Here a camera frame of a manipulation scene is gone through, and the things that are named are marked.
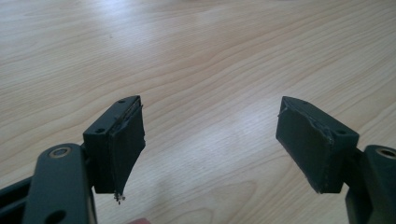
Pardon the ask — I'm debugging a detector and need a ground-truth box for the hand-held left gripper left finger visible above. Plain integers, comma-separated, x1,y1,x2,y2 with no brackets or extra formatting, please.
82,94,147,205

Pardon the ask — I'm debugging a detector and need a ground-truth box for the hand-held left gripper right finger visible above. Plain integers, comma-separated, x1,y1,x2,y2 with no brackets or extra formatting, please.
275,95,361,195

